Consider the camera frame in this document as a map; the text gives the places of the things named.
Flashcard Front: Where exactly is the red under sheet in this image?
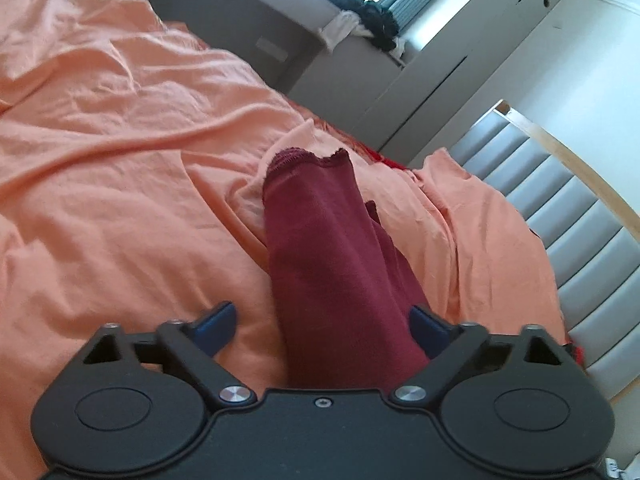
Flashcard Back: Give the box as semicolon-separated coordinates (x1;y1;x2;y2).
359;141;417;172

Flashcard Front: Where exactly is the pile of dark clothes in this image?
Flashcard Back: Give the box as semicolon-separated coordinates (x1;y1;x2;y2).
305;0;401;54

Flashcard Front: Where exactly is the white cloth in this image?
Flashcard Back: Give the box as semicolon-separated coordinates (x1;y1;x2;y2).
321;12;407;63

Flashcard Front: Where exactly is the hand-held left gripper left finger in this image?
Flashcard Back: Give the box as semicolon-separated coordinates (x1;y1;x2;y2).
82;301;259;407

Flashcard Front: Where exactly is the grey padded headboard wooden frame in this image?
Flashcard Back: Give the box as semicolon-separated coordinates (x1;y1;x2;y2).
446;99;640;403

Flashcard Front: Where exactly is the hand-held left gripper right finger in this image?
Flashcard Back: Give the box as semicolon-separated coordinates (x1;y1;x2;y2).
390;305;572;407

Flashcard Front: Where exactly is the grey wardrobe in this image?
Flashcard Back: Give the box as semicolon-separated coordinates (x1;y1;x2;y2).
350;0;565;167

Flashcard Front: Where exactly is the maroon small garment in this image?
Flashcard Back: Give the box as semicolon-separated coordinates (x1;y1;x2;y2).
262;147;435;391

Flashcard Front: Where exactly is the orange bed sheet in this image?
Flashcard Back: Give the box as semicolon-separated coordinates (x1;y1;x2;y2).
0;0;570;480

